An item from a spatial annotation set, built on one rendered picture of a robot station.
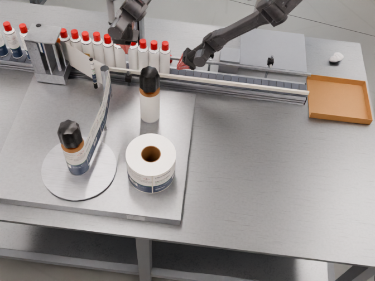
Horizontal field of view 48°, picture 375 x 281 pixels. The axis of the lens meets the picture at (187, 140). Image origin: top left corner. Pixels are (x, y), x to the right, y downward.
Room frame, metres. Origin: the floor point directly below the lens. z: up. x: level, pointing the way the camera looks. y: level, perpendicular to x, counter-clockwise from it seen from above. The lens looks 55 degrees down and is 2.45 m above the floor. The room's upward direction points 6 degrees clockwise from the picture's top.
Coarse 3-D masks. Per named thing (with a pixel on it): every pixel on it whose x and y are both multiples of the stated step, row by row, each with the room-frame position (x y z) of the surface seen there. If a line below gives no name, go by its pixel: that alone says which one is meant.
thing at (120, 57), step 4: (116, 44) 1.46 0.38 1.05; (116, 48) 1.45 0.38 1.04; (120, 48) 1.45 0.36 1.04; (116, 52) 1.45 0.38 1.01; (120, 52) 1.45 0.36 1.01; (124, 52) 1.47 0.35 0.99; (116, 56) 1.45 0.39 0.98; (120, 56) 1.45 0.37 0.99; (124, 56) 1.47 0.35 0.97; (116, 60) 1.45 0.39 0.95; (120, 60) 1.45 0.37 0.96; (124, 60) 1.46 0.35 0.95; (116, 64) 1.46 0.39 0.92; (120, 64) 1.45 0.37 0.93; (124, 64) 1.46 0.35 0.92; (124, 68) 1.46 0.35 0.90
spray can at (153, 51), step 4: (152, 40) 1.48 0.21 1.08; (152, 44) 1.45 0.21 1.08; (156, 44) 1.46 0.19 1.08; (152, 48) 1.45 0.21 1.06; (156, 48) 1.46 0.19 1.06; (148, 52) 1.46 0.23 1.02; (152, 52) 1.44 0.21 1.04; (156, 52) 1.45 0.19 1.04; (148, 56) 1.46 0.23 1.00; (152, 56) 1.44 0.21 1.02; (156, 56) 1.45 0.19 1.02; (152, 60) 1.44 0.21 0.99; (156, 60) 1.45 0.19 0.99; (152, 64) 1.44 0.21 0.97; (156, 64) 1.45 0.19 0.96; (156, 68) 1.45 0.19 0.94
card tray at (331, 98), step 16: (320, 80) 1.59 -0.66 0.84; (336, 80) 1.59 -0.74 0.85; (352, 80) 1.59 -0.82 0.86; (320, 96) 1.48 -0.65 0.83; (336, 96) 1.49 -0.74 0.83; (352, 96) 1.50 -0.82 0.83; (368, 96) 1.48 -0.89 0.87; (320, 112) 1.37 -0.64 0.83; (336, 112) 1.38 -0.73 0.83; (352, 112) 1.40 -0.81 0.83; (368, 112) 1.39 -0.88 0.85
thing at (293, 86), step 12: (12, 60) 1.44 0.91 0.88; (24, 60) 1.45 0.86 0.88; (120, 72) 1.44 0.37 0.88; (180, 72) 1.49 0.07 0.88; (192, 72) 1.50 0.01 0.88; (204, 72) 1.51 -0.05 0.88; (204, 84) 1.43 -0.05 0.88; (216, 84) 1.44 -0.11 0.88; (264, 84) 1.47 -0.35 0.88; (276, 84) 1.48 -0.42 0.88; (288, 84) 1.49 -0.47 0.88; (300, 84) 1.50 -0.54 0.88
